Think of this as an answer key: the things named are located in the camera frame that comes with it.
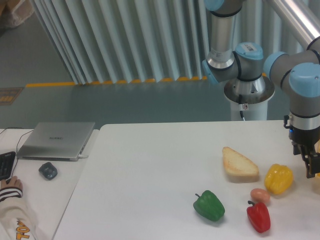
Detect brown egg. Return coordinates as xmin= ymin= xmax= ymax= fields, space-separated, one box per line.
xmin=250 ymin=188 xmax=271 ymax=204

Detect black cable on pedestal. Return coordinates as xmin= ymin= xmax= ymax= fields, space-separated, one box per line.
xmin=238 ymin=93 xmax=246 ymax=122

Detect triangular toast bread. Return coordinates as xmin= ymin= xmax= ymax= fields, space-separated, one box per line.
xmin=222 ymin=146 xmax=259 ymax=177

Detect yellow bell pepper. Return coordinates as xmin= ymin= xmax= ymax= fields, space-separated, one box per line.
xmin=264 ymin=163 xmax=294 ymax=195

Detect white sleeve forearm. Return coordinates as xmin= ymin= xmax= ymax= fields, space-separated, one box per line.
xmin=0 ymin=187 xmax=46 ymax=240

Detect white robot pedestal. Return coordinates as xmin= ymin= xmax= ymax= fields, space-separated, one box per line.
xmin=228 ymin=99 xmax=268 ymax=121

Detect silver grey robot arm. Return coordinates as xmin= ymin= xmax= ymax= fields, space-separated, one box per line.
xmin=202 ymin=0 xmax=320 ymax=178

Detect silver closed laptop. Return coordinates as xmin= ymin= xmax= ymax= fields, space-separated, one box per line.
xmin=17 ymin=122 xmax=95 ymax=162

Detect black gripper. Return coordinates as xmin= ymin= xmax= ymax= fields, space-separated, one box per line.
xmin=283 ymin=114 xmax=320 ymax=178

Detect person's hand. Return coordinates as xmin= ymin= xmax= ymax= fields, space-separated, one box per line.
xmin=0 ymin=176 xmax=23 ymax=191

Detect green bell pepper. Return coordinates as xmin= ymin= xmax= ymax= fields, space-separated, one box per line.
xmin=193 ymin=190 xmax=226 ymax=222

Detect black laptop cable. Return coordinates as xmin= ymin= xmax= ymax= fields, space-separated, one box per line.
xmin=0 ymin=128 xmax=35 ymax=181

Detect black keyboard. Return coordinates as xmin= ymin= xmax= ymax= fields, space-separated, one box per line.
xmin=0 ymin=151 xmax=16 ymax=180

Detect red bell pepper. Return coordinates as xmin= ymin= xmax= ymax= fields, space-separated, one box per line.
xmin=246 ymin=200 xmax=271 ymax=234

